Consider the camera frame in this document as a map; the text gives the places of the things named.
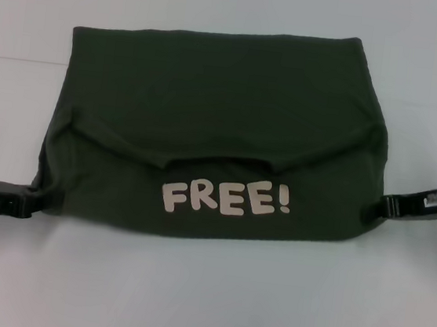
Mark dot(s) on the dark green t-shirt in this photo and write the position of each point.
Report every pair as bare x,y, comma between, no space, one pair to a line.
216,112

